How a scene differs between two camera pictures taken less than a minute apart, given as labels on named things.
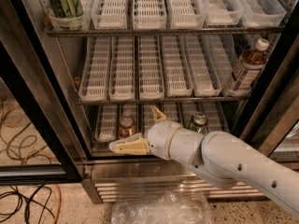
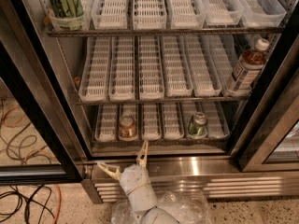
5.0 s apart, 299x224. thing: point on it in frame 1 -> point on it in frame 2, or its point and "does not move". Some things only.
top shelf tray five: x=221 y=5 does not move
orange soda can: x=126 y=125 does not move
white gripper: x=159 y=138 -> x=133 y=177
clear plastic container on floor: x=168 y=207 does not move
